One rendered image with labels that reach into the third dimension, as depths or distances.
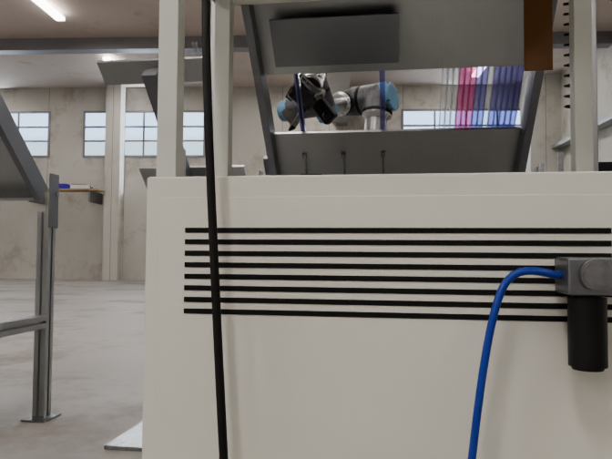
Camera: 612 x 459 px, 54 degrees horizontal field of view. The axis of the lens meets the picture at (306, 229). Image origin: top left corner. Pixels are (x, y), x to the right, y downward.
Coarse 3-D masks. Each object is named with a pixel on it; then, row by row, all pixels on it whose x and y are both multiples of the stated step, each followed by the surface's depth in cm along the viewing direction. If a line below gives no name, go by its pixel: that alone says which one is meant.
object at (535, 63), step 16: (528, 0) 109; (544, 0) 109; (528, 16) 109; (544, 16) 109; (528, 32) 109; (544, 32) 109; (528, 48) 109; (544, 48) 109; (528, 64) 109; (544, 64) 108
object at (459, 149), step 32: (416, 128) 160; (448, 128) 159; (480, 128) 157; (512, 128) 156; (288, 160) 171; (320, 160) 170; (352, 160) 169; (384, 160) 167; (416, 160) 166; (448, 160) 165; (480, 160) 164; (512, 160) 163
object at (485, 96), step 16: (448, 80) 150; (464, 80) 149; (480, 80) 149; (496, 80) 148; (512, 80) 148; (448, 96) 153; (464, 96) 152; (480, 96) 152; (496, 96) 151; (512, 96) 151; (448, 112) 156; (464, 112) 155; (480, 112) 155; (496, 112) 154; (512, 112) 154
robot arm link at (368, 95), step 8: (360, 88) 232; (368, 88) 230; (376, 88) 227; (392, 88) 228; (360, 96) 231; (368, 96) 229; (376, 96) 227; (392, 96) 227; (360, 104) 232; (368, 104) 228; (376, 104) 226; (392, 104) 226; (360, 112) 235; (368, 112) 227; (376, 112) 226; (392, 112) 230; (368, 120) 228; (376, 120) 226; (368, 128) 226; (376, 128) 225
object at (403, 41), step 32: (352, 0) 137; (384, 0) 137; (416, 0) 136; (448, 0) 135; (480, 0) 134; (512, 0) 134; (288, 32) 140; (320, 32) 140; (352, 32) 139; (384, 32) 138; (416, 32) 141; (448, 32) 140; (480, 32) 139; (512, 32) 139; (288, 64) 146; (320, 64) 145; (352, 64) 144; (384, 64) 147; (416, 64) 147; (448, 64) 146; (480, 64) 145; (512, 64) 144
